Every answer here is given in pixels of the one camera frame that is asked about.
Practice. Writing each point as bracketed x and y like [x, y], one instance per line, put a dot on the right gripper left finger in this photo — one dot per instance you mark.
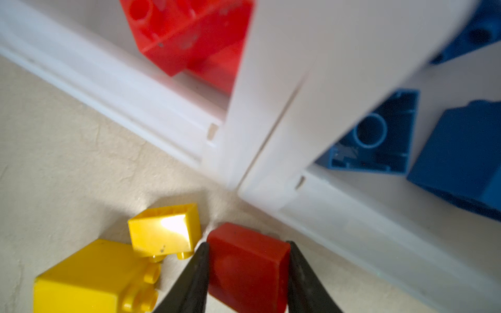
[189, 292]

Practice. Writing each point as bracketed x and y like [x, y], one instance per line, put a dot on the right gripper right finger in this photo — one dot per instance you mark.
[305, 291]

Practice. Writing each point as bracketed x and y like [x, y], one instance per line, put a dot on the red lego top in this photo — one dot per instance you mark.
[248, 270]

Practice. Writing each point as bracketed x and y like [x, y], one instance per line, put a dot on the blue lego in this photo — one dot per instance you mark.
[460, 162]
[482, 30]
[381, 142]

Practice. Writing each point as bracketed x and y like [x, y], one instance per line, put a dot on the long red lego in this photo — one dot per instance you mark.
[220, 70]

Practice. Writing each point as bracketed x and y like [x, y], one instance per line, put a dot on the small yellow lego top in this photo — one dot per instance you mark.
[158, 232]

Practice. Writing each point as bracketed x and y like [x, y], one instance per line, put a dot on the yellow lego middle left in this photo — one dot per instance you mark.
[105, 276]

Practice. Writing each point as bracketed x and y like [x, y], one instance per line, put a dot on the middle white plastic bin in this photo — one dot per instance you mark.
[325, 64]

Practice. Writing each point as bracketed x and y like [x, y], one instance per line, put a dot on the white plastic bin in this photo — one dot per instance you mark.
[325, 64]
[86, 49]

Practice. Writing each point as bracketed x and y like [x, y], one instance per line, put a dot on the left white plastic bin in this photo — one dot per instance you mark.
[86, 49]

